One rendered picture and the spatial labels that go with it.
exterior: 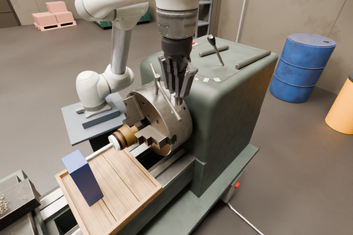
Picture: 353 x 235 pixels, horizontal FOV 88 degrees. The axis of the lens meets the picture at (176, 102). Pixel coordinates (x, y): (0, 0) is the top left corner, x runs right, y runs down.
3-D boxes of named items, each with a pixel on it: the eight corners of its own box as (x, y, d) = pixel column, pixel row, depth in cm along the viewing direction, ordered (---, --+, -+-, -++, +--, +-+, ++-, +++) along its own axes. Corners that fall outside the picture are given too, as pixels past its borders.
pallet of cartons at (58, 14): (72, 20, 682) (66, 0, 642) (78, 25, 622) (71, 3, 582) (35, 25, 628) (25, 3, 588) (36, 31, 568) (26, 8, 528)
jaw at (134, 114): (146, 115, 82) (134, 91, 80) (151, 114, 78) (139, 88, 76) (124, 127, 76) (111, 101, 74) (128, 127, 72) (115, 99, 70)
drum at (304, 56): (314, 93, 292) (343, 39, 240) (300, 108, 261) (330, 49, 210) (278, 80, 326) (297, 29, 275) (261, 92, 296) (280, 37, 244)
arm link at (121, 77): (99, 82, 139) (125, 73, 150) (110, 99, 135) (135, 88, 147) (96, -24, 76) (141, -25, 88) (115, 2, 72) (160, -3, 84)
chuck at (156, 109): (141, 116, 102) (141, 69, 80) (180, 156, 88) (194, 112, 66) (127, 124, 97) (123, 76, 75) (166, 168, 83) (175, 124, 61)
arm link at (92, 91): (78, 100, 131) (67, 73, 118) (103, 91, 141) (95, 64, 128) (86, 111, 121) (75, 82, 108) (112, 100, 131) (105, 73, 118)
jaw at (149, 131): (155, 119, 77) (175, 132, 70) (156, 128, 80) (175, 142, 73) (133, 132, 71) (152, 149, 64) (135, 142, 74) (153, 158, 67)
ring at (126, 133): (127, 117, 76) (107, 127, 71) (141, 128, 71) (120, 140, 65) (131, 132, 81) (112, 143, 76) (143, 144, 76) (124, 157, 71)
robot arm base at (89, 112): (74, 107, 134) (71, 100, 131) (104, 97, 144) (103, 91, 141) (79, 121, 122) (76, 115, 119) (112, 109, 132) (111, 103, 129)
